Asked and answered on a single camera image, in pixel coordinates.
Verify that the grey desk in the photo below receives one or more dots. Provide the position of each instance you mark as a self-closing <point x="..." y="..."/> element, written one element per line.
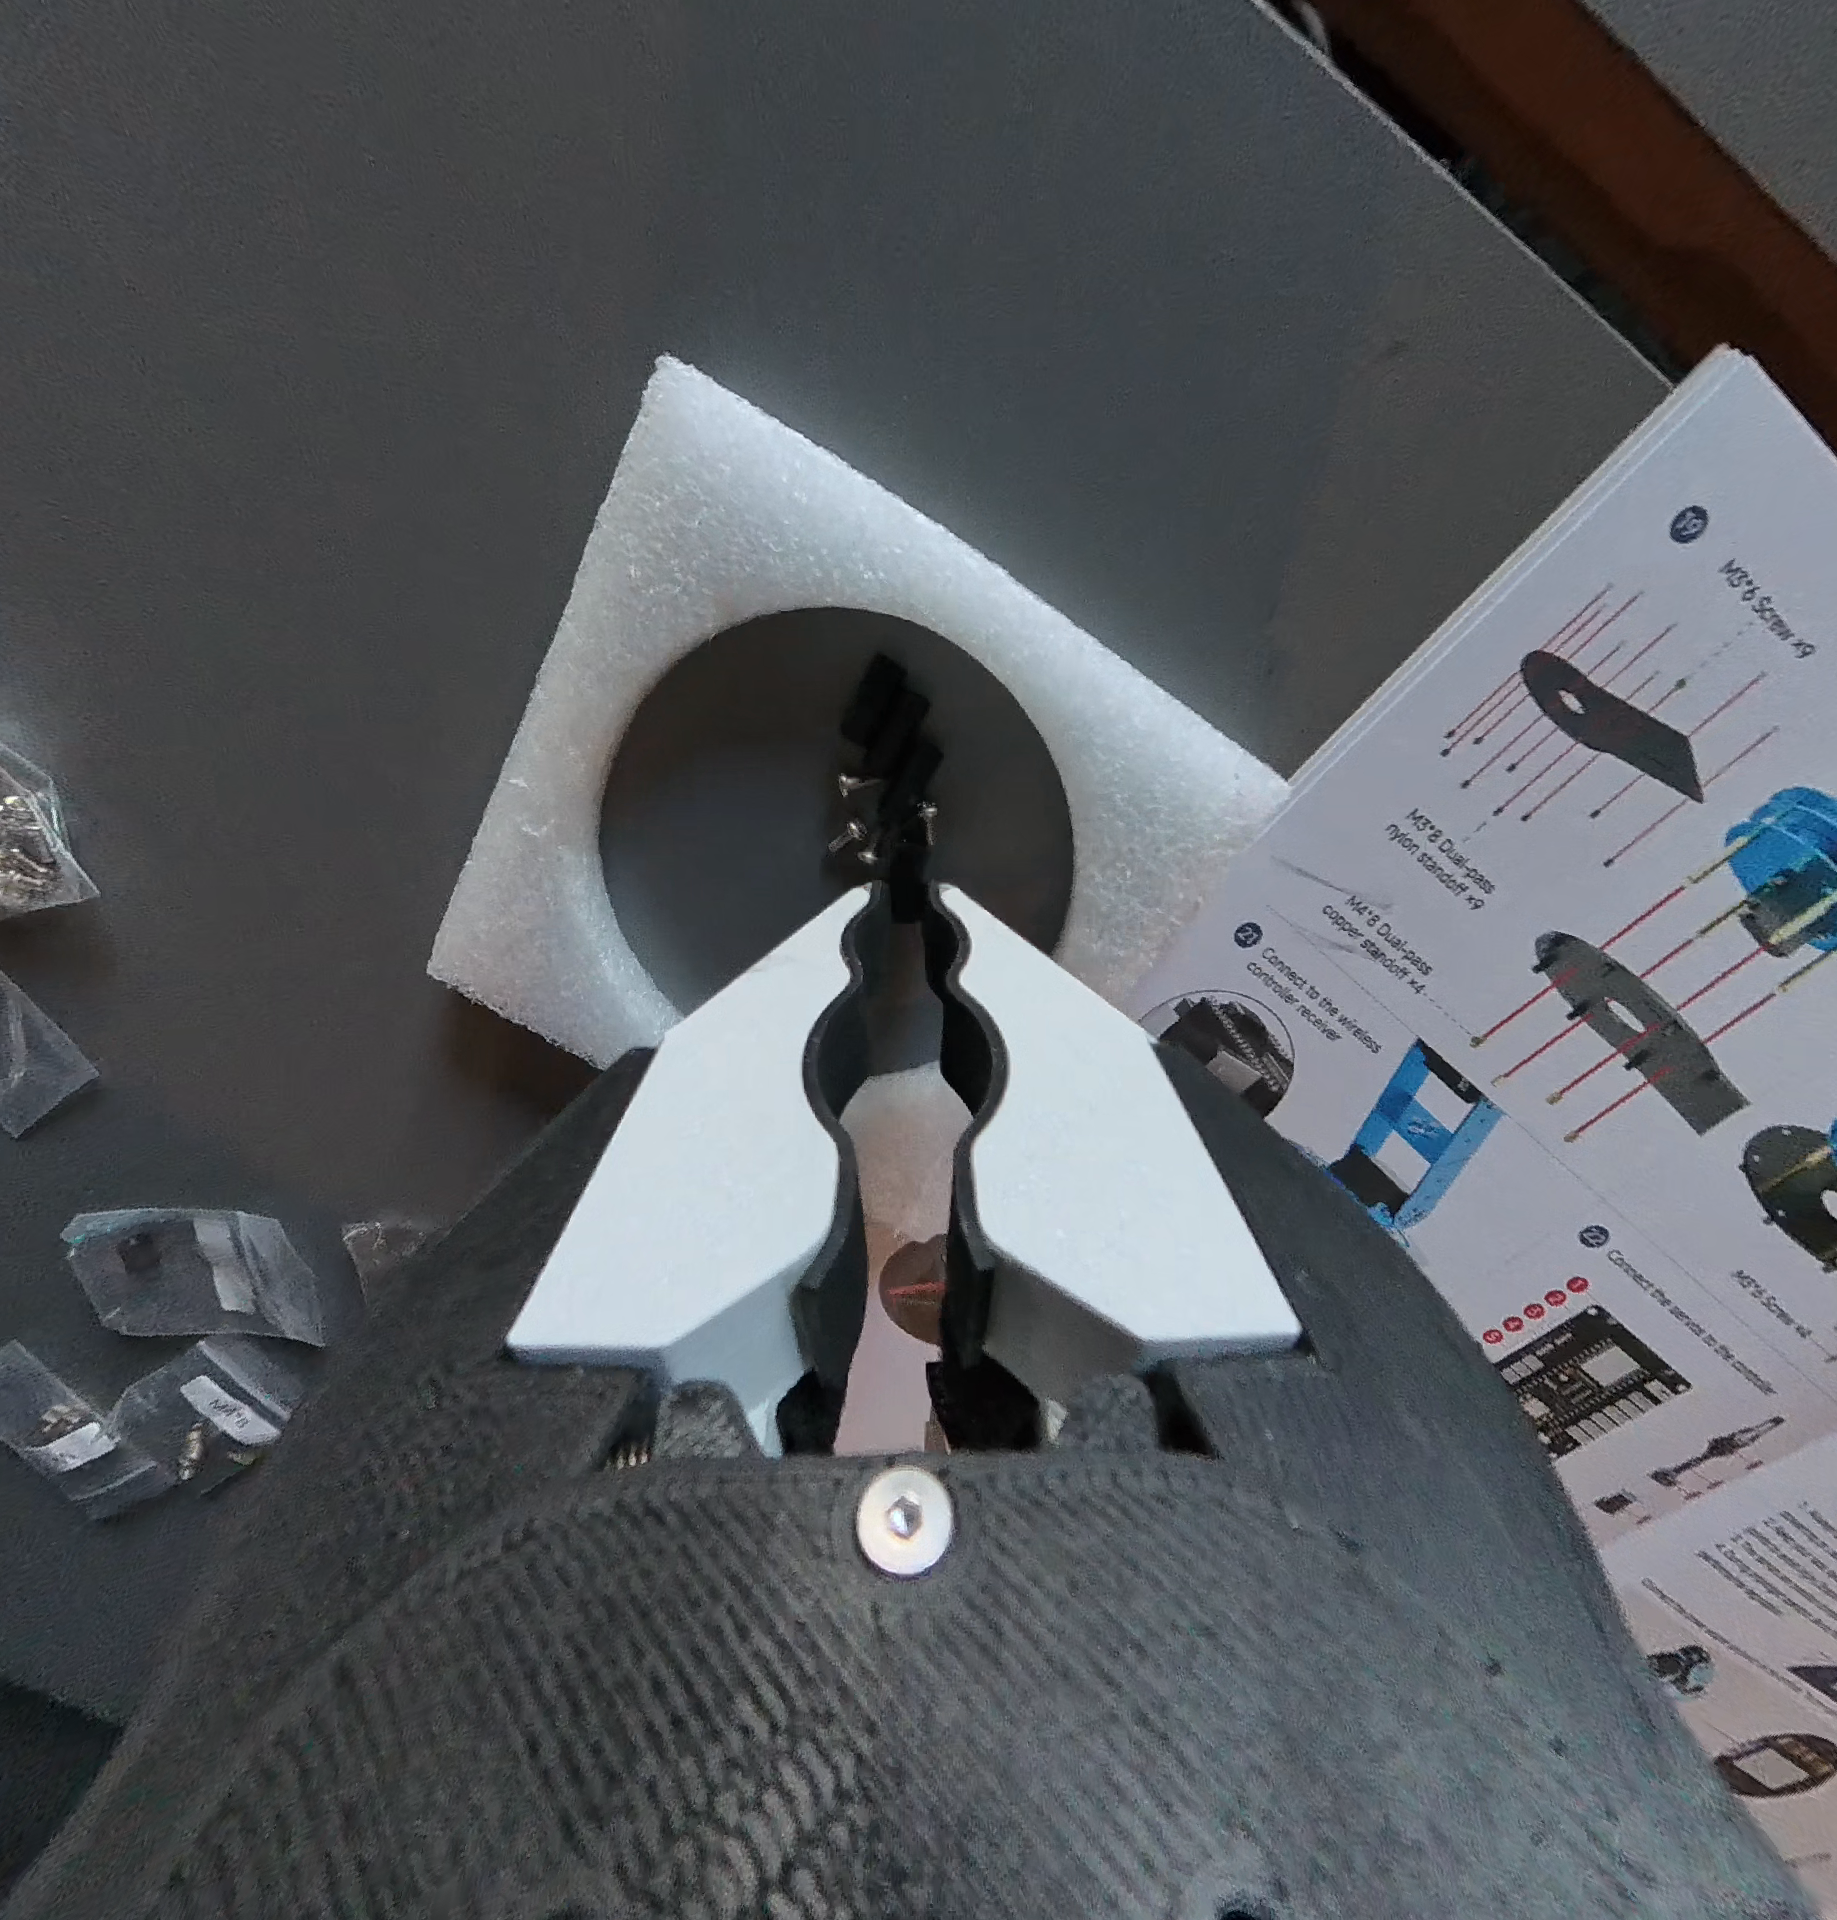
<point x="408" y="376"/>

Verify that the white foam block round hole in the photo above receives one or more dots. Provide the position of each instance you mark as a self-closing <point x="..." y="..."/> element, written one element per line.
<point x="798" y="511"/>

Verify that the scatter of clear parts bags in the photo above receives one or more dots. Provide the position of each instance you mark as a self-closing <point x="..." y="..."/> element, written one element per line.
<point x="184" y="1275"/>

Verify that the printed instruction booklet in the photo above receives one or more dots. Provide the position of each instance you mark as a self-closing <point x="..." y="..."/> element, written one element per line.
<point x="1780" y="451"/>

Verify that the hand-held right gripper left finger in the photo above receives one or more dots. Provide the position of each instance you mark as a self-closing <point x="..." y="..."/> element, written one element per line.
<point x="677" y="1201"/>

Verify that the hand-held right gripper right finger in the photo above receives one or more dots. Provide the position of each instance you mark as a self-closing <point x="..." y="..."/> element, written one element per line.
<point x="1129" y="1201"/>

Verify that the pile of black standoffs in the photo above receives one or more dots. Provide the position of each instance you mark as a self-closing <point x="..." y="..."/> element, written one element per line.
<point x="910" y="758"/>

